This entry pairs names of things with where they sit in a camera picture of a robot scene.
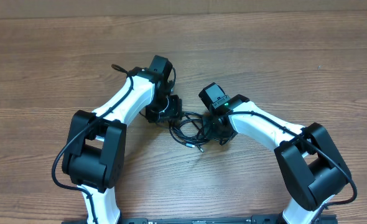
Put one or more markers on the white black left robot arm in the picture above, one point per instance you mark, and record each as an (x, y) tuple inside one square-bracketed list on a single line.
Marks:
[(93, 157)]

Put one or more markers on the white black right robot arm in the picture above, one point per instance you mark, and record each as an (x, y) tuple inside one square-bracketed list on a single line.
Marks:
[(310, 163)]

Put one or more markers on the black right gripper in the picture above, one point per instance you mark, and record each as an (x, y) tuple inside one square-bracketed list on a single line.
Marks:
[(213, 130)]

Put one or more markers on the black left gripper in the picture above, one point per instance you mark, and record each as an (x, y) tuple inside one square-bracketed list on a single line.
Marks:
[(174, 112)]

